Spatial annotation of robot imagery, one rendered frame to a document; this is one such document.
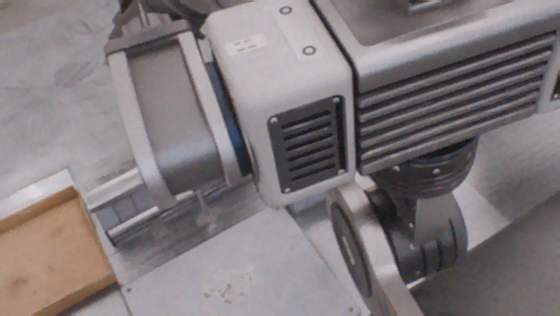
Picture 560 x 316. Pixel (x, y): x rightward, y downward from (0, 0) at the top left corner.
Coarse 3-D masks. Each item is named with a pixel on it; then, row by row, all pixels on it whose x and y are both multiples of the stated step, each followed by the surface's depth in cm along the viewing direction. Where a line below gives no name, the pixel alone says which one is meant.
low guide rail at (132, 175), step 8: (136, 168) 122; (120, 176) 121; (128, 176) 121; (136, 176) 122; (112, 184) 120; (120, 184) 121; (88, 192) 119; (96, 192) 119; (104, 192) 120; (88, 200) 119
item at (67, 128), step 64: (0, 64) 161; (64, 64) 159; (0, 128) 145; (64, 128) 143; (512, 128) 131; (0, 192) 132; (256, 192) 126; (512, 192) 121; (128, 256) 119; (320, 256) 115
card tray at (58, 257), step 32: (64, 192) 127; (0, 224) 123; (32, 224) 125; (64, 224) 125; (0, 256) 121; (32, 256) 120; (64, 256) 119; (96, 256) 119; (0, 288) 116; (32, 288) 115; (64, 288) 115; (96, 288) 113
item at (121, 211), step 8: (136, 192) 123; (144, 192) 122; (120, 200) 122; (128, 200) 121; (136, 200) 121; (144, 200) 121; (152, 200) 121; (104, 208) 121; (112, 208) 120; (120, 208) 120; (128, 208) 120; (136, 208) 120; (144, 208) 120; (104, 216) 119; (112, 216) 119; (120, 216) 119; (128, 216) 119; (104, 224) 118; (112, 224) 118; (120, 224) 118
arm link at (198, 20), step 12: (120, 0) 69; (132, 0) 69; (156, 0) 63; (168, 0) 62; (180, 0) 62; (192, 0) 65; (204, 0) 68; (120, 12) 70; (168, 12) 63; (180, 12) 63; (192, 12) 64; (204, 12) 65; (192, 24) 65; (108, 36) 67
